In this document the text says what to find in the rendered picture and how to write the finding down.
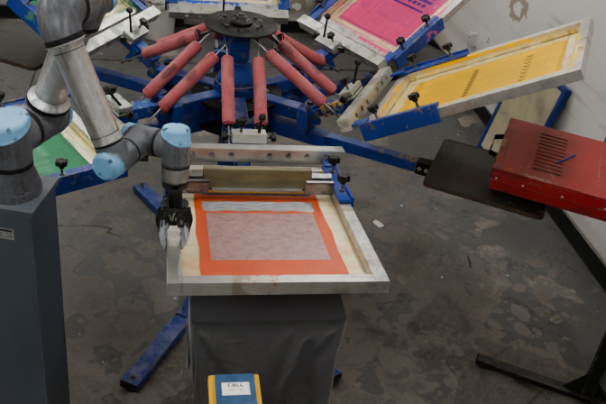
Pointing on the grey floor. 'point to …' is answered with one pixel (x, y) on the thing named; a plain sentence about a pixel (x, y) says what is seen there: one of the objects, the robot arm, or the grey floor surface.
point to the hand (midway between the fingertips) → (173, 243)
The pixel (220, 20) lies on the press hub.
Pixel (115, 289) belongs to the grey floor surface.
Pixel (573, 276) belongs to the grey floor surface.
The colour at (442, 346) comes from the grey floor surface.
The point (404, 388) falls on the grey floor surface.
